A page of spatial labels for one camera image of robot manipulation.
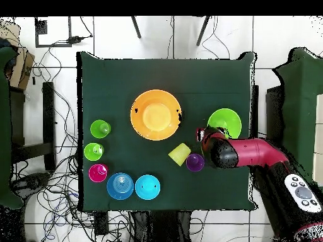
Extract large orange plastic bowl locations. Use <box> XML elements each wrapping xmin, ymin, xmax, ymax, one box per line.
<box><xmin>130</xmin><ymin>89</ymin><xmax>182</xmax><ymax>141</ymax></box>

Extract yellow plastic cup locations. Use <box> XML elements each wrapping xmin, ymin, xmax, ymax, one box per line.
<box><xmin>168</xmin><ymin>142</ymin><xmax>192</xmax><ymax>168</ymax></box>

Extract green plastic bowl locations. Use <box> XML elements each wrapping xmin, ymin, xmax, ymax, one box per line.
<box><xmin>206</xmin><ymin>108</ymin><xmax>242</xmax><ymax>140</ymax></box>

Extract purple plastic cup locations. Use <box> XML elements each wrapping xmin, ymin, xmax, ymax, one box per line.
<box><xmin>185</xmin><ymin>153</ymin><xmax>206</xmax><ymax>173</ymax></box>

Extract ribbed cyan plastic bowl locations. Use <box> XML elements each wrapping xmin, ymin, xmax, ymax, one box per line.
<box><xmin>134</xmin><ymin>174</ymin><xmax>162</xmax><ymax>201</ymax></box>

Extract dark green table cloth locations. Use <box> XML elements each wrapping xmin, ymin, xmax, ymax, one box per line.
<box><xmin>76</xmin><ymin>51</ymin><xmax>257</xmax><ymax>212</ymax></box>

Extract green plastic cup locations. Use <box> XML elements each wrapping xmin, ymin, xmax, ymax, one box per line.
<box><xmin>83</xmin><ymin>142</ymin><xmax>105</xmax><ymax>161</ymax></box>
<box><xmin>90</xmin><ymin>119</ymin><xmax>112</xmax><ymax>139</ymax></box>

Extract translucent blue plastic bowl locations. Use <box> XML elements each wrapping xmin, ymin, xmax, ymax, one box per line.
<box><xmin>106</xmin><ymin>172</ymin><xmax>135</xmax><ymax>200</ymax></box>

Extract red plastic cup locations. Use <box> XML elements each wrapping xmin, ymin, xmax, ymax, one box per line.
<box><xmin>88</xmin><ymin>163</ymin><xmax>109</xmax><ymax>183</ymax></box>

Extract black power strip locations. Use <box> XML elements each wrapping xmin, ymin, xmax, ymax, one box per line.
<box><xmin>94</xmin><ymin>211</ymin><xmax>109</xmax><ymax>235</ymax></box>

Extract black tripod leg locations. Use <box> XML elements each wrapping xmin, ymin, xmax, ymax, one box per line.
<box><xmin>196</xmin><ymin>16</ymin><xmax>211</xmax><ymax>47</ymax></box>
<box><xmin>131</xmin><ymin>16</ymin><xmax>142</xmax><ymax>39</ymax></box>

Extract black power adapter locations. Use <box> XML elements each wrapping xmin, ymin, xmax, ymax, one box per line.
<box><xmin>68</xmin><ymin>35</ymin><xmax>93</xmax><ymax>44</ymax></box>

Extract black stand base with knob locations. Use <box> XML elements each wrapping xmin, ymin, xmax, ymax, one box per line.
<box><xmin>11</xmin><ymin>172</ymin><xmax>51</xmax><ymax>195</ymax></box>

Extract green-clothed side table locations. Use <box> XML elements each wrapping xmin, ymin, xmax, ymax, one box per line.
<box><xmin>272</xmin><ymin>47</ymin><xmax>323</xmax><ymax>188</ymax></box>
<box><xmin>0</xmin><ymin>46</ymin><xmax>25</xmax><ymax>209</ymax></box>

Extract brown cardboard box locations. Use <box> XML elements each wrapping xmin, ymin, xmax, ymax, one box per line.
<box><xmin>0</xmin><ymin>20</ymin><xmax>35</xmax><ymax>91</ymax></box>

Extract white boxes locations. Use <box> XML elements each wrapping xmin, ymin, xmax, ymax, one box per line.
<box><xmin>312</xmin><ymin>93</ymin><xmax>323</xmax><ymax>187</ymax></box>

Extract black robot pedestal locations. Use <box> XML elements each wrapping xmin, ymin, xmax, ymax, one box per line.
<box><xmin>131</xmin><ymin>210</ymin><xmax>192</xmax><ymax>242</ymax></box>

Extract black bench frame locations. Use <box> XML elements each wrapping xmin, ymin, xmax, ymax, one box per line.
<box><xmin>9</xmin><ymin>81</ymin><xmax>57</xmax><ymax>172</ymax></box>

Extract black square floor frame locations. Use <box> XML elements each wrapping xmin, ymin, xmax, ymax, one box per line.
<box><xmin>34</xmin><ymin>16</ymin><xmax>73</xmax><ymax>48</ymax></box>

